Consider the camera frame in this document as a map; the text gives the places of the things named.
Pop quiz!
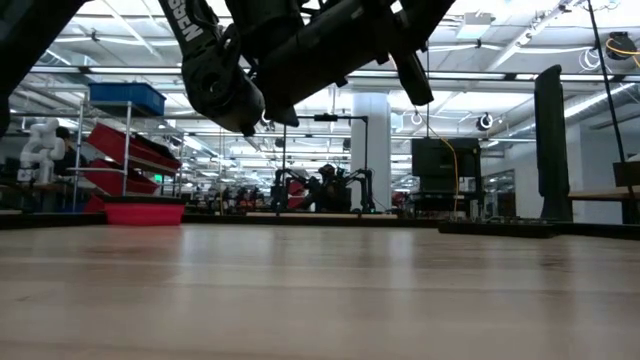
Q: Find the person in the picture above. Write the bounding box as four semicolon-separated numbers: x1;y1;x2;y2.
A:
317;163;352;212
53;126;89;176

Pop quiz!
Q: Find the white pillar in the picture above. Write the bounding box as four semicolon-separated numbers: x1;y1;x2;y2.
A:
350;92;392;211

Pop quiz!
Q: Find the black monitor cabinet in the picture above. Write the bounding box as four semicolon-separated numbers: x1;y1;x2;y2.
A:
411;137;481;219

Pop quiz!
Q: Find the red plastic bin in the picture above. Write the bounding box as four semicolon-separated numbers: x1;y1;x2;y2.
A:
103;195;186;227

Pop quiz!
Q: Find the metal shelf rack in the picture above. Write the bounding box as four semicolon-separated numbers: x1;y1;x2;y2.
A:
69;99;184;214

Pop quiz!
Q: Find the red shelf bin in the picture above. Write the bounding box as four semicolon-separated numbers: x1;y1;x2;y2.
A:
84;158;160;196
87;122;182;176

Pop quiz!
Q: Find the blue plastic crate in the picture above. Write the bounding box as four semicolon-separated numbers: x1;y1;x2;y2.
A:
88;82;167;117

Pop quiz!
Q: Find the long light bar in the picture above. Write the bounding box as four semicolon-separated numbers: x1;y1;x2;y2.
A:
9;64;640;84

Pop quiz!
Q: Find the tall black panel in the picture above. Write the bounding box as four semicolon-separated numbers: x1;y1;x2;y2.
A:
533;64;574;222

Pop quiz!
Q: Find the wooden top bench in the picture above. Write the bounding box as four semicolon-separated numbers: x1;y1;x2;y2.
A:
567;160;640;225

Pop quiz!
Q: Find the thin black slanted pole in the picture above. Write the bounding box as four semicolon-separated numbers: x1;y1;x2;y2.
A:
585;0;629;166

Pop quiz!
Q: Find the black gantry frame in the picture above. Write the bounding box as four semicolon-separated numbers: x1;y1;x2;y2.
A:
282;113;370;216

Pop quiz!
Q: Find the yellow hanging cable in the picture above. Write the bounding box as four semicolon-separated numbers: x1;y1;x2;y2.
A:
439;137;460;216

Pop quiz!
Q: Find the black aluminium table frame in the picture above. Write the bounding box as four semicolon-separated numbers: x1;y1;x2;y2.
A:
0;212;640;240

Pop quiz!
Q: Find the ceiling cord reel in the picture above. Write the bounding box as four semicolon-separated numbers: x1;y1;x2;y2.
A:
603;31;639;62

